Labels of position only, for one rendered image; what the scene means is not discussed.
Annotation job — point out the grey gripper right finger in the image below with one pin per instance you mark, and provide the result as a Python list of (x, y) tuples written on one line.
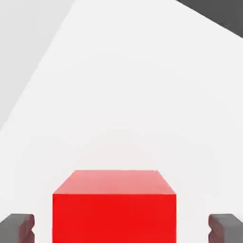
[(229, 229)]

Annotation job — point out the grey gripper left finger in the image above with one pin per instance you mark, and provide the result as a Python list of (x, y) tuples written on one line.
[(13, 229)]

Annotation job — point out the small red cube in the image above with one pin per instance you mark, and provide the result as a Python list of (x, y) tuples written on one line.
[(114, 216)]

